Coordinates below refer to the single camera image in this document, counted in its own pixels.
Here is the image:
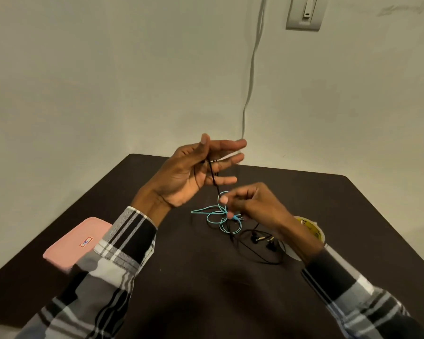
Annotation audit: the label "grey wall switch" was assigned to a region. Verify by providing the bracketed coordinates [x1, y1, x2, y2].
[285, 0, 329, 32]

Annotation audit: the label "person's right hand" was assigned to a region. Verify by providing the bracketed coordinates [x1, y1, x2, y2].
[219, 182, 296, 234]

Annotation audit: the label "pink pouch case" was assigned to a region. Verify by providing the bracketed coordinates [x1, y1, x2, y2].
[42, 217, 113, 274]

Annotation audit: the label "person's right forearm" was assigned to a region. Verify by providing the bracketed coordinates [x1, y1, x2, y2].
[273, 218, 424, 339]

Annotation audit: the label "teal cable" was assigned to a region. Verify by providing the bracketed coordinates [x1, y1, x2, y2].
[190, 191, 244, 234]

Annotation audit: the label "person's left hand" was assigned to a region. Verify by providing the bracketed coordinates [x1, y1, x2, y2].
[143, 133, 248, 209]

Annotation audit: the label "yellow and white tape roll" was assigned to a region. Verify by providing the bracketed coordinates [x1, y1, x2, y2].
[285, 215, 326, 262]

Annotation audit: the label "black wired earphones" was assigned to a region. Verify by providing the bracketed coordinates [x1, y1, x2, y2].
[193, 158, 287, 265]

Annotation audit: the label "person's left forearm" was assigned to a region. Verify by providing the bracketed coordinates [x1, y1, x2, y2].
[14, 185, 172, 339]

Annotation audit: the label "grey wall cable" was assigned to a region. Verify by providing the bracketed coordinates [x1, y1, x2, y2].
[241, 0, 268, 142]

